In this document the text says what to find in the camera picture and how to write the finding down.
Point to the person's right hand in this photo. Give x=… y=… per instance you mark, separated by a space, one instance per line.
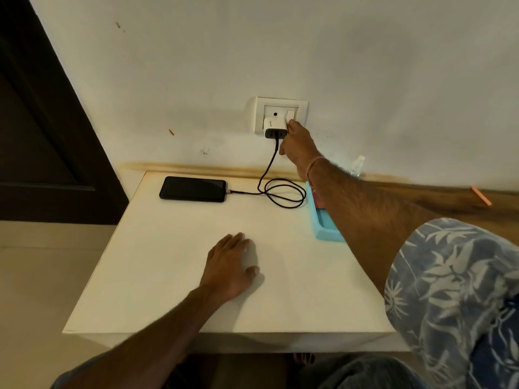
x=300 y=147

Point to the person's left hand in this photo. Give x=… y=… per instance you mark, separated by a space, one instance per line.
x=225 y=271

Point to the person's left little finger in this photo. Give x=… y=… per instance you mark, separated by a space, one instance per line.
x=211 y=257

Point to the person's left thumb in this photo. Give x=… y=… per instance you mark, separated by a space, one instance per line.
x=252 y=272

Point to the person's right thumb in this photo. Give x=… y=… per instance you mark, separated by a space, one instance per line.
x=284 y=146

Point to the person's left middle finger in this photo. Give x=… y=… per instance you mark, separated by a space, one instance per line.
x=231 y=245

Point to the white rocker switch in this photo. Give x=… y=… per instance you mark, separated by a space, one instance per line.
x=290 y=114

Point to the person's left forearm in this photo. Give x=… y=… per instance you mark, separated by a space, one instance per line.
x=154 y=344

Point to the person's right forearm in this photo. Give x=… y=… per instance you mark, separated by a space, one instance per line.
x=365 y=214

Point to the white charger adapter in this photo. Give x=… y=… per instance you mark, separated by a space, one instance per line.
x=273 y=126

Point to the orange thread wristband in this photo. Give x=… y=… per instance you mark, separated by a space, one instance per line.
x=313 y=164

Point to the black smartphone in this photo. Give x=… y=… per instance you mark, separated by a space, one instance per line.
x=192 y=189

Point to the clear plastic bottle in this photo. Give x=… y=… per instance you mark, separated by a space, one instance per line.
x=357 y=166

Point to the light blue tray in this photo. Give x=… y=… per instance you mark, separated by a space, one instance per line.
x=324 y=228

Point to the grey trousers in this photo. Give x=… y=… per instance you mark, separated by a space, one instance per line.
x=365 y=374

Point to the brown wooden board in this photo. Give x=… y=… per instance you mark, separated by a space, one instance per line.
x=454 y=206

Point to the orange stick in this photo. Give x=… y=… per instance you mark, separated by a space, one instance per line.
x=481 y=196

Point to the blue floral shirt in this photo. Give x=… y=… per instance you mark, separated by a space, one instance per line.
x=454 y=303

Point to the dark wooden door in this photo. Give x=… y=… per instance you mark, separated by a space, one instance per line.
x=44 y=137

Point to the white wall socket plate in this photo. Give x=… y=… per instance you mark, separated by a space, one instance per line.
x=259 y=113

